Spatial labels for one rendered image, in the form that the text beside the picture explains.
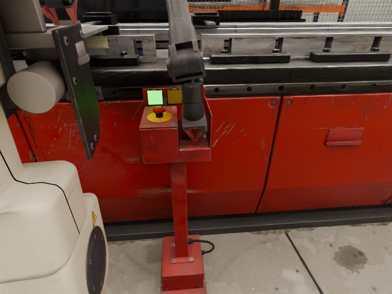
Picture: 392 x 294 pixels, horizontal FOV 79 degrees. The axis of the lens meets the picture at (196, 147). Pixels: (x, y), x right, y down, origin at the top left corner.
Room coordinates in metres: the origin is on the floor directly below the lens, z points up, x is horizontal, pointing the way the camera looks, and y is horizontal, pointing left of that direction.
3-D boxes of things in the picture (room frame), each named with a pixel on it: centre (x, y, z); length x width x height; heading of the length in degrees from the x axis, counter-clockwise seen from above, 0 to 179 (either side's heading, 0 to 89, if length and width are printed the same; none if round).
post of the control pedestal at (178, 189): (0.67, 0.06, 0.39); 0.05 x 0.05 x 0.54; 5
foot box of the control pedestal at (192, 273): (0.64, 0.06, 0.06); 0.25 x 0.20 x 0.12; 5
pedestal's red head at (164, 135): (0.67, 0.06, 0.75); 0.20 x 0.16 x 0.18; 95
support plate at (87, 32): (0.81, 0.39, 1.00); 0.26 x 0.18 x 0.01; 5
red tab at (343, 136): (0.89, -0.63, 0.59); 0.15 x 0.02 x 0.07; 95
